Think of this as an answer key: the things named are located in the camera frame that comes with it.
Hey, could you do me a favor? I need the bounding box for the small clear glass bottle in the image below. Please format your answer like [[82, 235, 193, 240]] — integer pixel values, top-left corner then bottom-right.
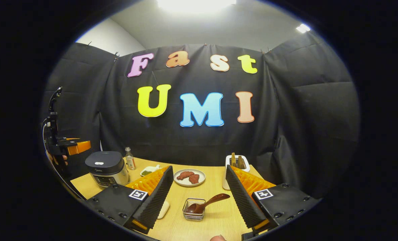
[[125, 147, 136, 170]]

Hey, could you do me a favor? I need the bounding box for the white utensil holder box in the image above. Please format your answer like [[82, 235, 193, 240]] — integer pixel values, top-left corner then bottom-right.
[[222, 155, 251, 190]]

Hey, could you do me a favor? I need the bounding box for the dark grey rice cooker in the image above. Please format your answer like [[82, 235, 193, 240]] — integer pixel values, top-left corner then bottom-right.
[[85, 151, 130, 188]]

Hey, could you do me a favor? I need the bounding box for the white divided bean dish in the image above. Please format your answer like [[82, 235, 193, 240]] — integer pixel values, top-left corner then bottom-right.
[[140, 165, 161, 177]]

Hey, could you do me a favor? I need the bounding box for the dark red wooden spoon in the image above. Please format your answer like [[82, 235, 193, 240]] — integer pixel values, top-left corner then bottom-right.
[[186, 193, 230, 215]]

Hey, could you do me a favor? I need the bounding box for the black backdrop cloth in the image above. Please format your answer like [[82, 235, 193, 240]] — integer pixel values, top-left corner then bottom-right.
[[42, 32, 360, 199]]

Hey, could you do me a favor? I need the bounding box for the black cable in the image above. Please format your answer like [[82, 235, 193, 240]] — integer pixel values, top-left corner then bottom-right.
[[42, 120, 86, 200]]

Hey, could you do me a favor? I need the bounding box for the large ceiling light panel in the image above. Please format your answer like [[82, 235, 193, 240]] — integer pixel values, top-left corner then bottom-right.
[[157, 0, 237, 14]]

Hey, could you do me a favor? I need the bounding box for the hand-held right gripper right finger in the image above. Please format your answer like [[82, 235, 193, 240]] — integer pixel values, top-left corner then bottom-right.
[[225, 165, 322, 235]]

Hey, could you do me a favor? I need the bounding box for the metal wire chopstick holder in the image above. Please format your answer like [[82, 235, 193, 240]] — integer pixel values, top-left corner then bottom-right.
[[182, 198, 207, 221]]

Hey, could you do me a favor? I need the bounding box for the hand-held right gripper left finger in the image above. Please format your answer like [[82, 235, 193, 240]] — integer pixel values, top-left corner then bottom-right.
[[85, 166, 174, 235]]

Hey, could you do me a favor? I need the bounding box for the round white plate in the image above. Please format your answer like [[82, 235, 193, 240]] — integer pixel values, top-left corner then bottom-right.
[[174, 168, 206, 187]]

